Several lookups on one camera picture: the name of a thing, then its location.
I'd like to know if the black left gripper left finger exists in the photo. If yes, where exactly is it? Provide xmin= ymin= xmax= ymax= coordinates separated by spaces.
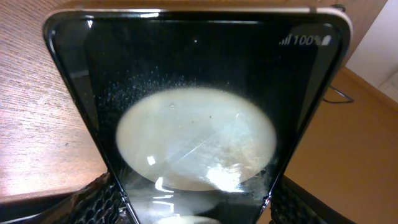
xmin=1 ymin=172 xmax=132 ymax=224

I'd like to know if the black USB charging cable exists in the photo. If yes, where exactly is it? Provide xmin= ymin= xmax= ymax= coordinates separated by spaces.
xmin=322 ymin=85 xmax=355 ymax=105

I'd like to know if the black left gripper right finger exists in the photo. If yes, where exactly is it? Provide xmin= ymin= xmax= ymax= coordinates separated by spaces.
xmin=270 ymin=176 xmax=354 ymax=224

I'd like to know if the black smartphone with lit screen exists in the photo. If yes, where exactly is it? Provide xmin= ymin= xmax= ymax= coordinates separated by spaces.
xmin=43 ymin=2 xmax=353 ymax=223

